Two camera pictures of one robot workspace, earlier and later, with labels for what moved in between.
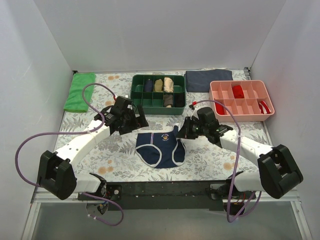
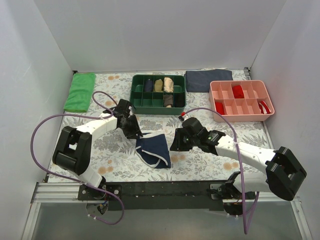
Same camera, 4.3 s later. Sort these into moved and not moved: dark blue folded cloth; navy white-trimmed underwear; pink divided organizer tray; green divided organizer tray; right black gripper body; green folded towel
Moved: navy white-trimmed underwear; right black gripper body
Not moved: green divided organizer tray; pink divided organizer tray; green folded towel; dark blue folded cloth
